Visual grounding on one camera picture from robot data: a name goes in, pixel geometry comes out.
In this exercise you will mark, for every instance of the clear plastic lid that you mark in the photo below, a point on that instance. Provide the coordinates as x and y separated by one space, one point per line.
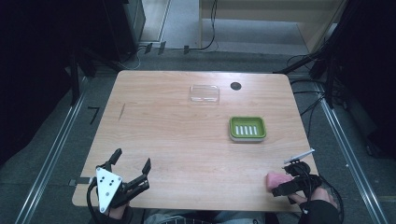
204 94

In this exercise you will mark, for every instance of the person's black sleeve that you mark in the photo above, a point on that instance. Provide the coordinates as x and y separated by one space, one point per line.
320 213

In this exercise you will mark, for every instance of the person's right hand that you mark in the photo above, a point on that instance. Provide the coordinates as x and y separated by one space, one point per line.
321 194

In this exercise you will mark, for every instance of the black round table grommet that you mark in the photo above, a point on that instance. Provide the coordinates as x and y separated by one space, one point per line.
236 86

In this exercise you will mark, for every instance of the pink soap bar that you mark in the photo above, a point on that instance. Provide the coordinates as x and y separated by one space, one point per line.
276 180

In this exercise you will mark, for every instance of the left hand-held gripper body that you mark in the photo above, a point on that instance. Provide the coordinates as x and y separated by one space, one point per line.
108 183

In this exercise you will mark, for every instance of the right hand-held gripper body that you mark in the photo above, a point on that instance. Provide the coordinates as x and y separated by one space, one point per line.
301 177

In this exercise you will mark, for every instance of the green soap dish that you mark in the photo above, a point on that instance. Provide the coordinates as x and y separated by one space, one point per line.
247 128

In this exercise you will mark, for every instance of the black metal stand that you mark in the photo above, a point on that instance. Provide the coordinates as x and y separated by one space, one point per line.
327 68
74 77

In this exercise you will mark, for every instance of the person's left hand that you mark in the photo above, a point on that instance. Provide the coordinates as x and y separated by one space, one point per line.
118 212

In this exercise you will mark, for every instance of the metal floor rail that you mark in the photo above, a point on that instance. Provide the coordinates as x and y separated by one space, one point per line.
49 161
351 161

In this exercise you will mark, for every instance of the light wooden furniture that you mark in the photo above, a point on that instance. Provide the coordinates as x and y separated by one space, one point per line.
271 7

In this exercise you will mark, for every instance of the small black table edge tag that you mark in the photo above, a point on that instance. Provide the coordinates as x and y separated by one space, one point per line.
80 181

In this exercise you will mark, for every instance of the black cabinet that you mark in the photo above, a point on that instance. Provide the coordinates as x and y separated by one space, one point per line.
124 28

